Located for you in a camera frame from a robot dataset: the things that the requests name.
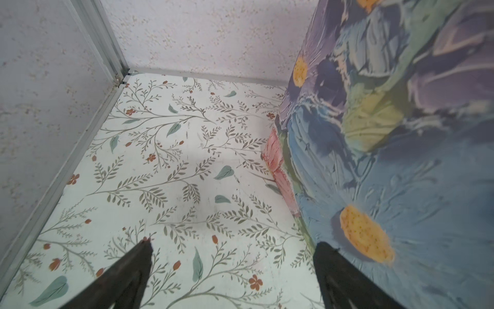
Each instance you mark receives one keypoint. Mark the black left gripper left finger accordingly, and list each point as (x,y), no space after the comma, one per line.
(122,285)

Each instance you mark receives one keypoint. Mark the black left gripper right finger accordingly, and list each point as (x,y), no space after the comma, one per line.
(342,285)

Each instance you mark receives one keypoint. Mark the floral paper bag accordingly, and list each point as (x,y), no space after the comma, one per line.
(383,145)

